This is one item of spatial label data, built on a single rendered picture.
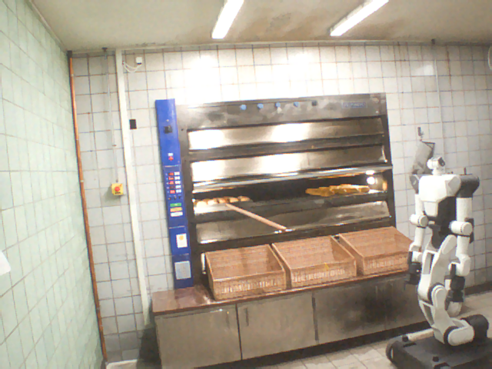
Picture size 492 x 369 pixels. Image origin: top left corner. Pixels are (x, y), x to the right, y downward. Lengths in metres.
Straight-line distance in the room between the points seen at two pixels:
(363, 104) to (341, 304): 1.80
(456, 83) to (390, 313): 2.36
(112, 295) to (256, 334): 1.23
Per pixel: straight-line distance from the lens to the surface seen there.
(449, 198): 2.90
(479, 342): 3.38
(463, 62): 4.80
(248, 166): 3.66
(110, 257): 3.66
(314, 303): 3.41
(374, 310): 3.65
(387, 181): 4.15
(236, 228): 3.67
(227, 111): 3.67
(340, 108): 3.99
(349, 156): 3.97
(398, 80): 4.30
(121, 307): 3.76
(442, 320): 3.15
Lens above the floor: 1.57
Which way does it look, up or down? 3 degrees down
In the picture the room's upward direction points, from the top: 5 degrees counter-clockwise
